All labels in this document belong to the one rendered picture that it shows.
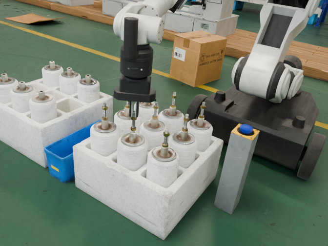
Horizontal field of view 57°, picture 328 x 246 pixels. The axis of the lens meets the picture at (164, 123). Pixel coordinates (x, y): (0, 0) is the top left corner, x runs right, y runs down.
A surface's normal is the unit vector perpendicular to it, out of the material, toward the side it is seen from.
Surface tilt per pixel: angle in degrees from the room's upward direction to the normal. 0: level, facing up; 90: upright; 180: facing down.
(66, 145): 88
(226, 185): 90
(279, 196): 0
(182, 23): 90
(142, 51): 45
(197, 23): 90
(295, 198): 0
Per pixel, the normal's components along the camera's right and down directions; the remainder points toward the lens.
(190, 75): -0.72, 0.28
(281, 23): -0.43, -0.09
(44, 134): 0.83, 0.34
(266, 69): -0.33, -0.32
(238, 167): -0.55, 0.37
